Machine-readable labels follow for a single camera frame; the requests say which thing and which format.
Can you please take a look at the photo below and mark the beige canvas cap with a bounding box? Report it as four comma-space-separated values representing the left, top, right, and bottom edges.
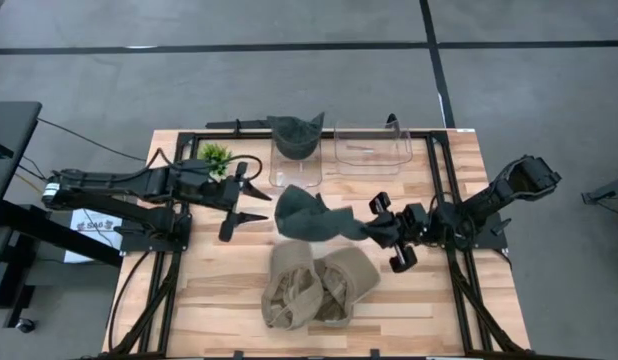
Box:
261, 239, 324, 331
313, 246, 382, 329

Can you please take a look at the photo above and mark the black aluminium table frame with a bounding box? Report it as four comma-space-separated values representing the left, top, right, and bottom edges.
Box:
106, 128, 533, 360

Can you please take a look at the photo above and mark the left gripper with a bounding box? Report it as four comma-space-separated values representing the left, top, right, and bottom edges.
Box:
190, 160, 273, 243

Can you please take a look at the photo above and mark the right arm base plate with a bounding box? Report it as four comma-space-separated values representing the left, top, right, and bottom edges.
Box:
435, 209, 510, 251

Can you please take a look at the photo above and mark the black floor cable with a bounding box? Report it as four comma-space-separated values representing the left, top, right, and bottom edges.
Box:
37, 117, 148, 163

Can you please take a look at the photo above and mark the black office desk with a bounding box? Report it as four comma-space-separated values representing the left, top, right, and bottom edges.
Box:
0, 101, 124, 329

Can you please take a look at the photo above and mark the black stand base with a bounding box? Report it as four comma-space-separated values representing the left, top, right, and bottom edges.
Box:
581, 173, 618, 217

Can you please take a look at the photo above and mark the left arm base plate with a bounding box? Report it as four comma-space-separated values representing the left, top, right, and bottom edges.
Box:
119, 212, 193, 254

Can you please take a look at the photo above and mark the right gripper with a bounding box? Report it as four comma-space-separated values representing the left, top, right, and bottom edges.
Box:
367, 191, 433, 274

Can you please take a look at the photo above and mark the clear plastic bin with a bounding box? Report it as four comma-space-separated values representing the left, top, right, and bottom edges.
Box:
268, 127, 324, 190
333, 119, 414, 176

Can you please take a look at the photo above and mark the white paper sign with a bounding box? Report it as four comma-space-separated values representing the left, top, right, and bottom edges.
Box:
63, 207, 125, 265

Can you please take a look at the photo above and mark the black mounting bracket bar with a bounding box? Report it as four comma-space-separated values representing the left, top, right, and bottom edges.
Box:
205, 118, 271, 131

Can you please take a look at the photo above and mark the small green potted plant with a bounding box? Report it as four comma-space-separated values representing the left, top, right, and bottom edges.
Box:
197, 143, 234, 180

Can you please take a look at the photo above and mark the dark green denim cap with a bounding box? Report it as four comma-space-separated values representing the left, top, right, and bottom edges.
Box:
266, 111, 326, 161
273, 183, 390, 245

